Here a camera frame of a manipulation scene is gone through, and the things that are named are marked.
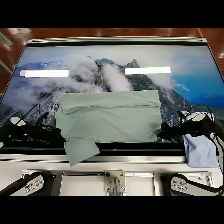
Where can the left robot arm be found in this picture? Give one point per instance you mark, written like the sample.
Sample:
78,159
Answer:
30,135

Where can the grey-green shirt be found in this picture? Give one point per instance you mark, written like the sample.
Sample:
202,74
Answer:
110,115

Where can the silver frame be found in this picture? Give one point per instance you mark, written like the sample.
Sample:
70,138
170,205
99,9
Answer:
100,159

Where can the light blue garment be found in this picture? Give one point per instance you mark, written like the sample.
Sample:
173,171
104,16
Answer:
200,151

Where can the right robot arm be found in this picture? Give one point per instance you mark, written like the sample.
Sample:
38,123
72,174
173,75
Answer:
196,126

